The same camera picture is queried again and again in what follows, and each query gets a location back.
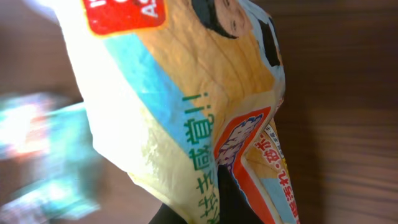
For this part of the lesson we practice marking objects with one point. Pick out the yellow snack bag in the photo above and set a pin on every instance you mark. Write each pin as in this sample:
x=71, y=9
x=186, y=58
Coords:
x=175, y=88

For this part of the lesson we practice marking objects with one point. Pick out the orange tissue pack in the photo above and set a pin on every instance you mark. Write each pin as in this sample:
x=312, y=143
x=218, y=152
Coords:
x=24, y=123

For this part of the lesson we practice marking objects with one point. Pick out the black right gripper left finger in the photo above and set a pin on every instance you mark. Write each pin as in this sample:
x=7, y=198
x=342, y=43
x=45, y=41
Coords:
x=165, y=215

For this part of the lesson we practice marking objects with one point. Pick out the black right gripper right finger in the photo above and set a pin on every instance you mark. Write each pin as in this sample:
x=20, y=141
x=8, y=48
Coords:
x=234, y=209

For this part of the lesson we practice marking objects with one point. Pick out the teal packet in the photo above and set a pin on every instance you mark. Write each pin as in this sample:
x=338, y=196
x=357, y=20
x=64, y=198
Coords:
x=59, y=181

